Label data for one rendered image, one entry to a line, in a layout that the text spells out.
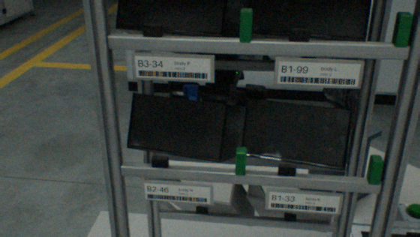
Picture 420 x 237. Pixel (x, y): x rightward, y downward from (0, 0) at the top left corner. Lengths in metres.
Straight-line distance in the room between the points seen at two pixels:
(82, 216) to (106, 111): 2.17
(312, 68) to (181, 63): 0.13
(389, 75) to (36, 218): 2.89
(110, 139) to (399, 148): 0.32
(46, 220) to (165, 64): 2.28
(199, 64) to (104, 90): 0.11
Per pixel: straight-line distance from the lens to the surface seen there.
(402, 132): 0.51
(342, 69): 0.47
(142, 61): 0.48
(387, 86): 4.07
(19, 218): 2.77
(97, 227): 1.19
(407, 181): 1.45
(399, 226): 1.09
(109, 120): 0.52
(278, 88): 3.99
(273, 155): 0.57
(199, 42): 0.47
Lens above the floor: 1.60
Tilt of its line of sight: 26 degrees down
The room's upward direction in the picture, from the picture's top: straight up
